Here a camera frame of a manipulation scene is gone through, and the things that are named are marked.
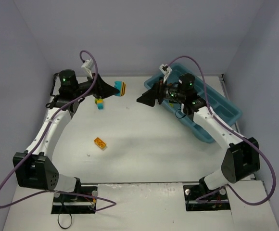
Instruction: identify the green yellow blue lego stack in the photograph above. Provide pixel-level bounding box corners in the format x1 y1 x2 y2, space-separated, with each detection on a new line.
95 99 104 110

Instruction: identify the orange yellow lego brick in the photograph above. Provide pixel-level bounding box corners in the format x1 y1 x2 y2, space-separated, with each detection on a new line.
94 137 107 150

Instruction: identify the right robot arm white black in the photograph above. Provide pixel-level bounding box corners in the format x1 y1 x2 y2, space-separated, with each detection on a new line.
137 73 260 193

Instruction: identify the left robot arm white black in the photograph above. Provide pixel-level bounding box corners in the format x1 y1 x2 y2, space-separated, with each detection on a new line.
13 69 126 193

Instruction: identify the teal divided plastic tray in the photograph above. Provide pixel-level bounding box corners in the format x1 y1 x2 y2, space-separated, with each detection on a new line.
144 63 242 143

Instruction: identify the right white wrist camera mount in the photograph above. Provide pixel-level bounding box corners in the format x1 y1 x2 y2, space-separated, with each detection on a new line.
159 64 172 83

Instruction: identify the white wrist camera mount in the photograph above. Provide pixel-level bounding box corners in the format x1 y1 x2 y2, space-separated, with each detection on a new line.
81 59 94 78
159 64 172 83

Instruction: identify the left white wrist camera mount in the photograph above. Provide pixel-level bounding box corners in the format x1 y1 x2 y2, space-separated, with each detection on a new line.
81 59 94 78

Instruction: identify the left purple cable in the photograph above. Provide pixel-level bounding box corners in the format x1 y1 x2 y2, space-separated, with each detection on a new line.
0 50 117 212

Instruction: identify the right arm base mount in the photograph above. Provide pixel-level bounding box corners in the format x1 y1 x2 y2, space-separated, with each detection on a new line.
183 184 231 212

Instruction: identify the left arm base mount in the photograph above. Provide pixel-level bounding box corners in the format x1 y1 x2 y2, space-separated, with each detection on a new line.
51 194 97 215

